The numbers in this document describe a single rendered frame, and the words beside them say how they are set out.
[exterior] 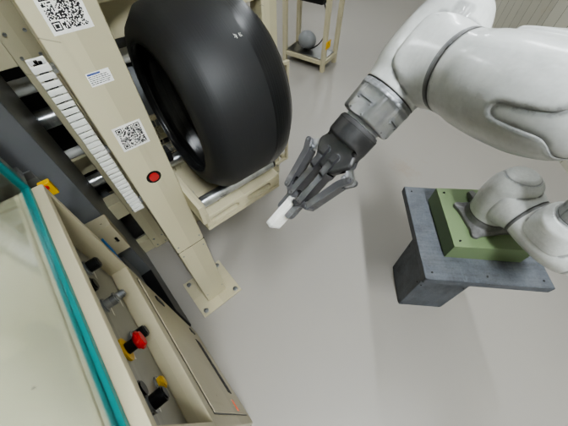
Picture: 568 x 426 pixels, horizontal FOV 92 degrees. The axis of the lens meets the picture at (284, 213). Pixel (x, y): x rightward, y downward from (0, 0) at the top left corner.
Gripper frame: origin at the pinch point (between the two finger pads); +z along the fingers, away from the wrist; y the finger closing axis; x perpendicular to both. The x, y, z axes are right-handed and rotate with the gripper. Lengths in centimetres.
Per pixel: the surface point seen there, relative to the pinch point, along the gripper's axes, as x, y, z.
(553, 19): 251, -83, -188
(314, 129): 184, -150, 1
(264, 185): 46, -45, 20
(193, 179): 31, -65, 39
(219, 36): -2.9, -44.6, -14.9
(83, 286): -23.5, -4.7, 25.8
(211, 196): 23, -42, 30
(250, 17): 4, -49, -23
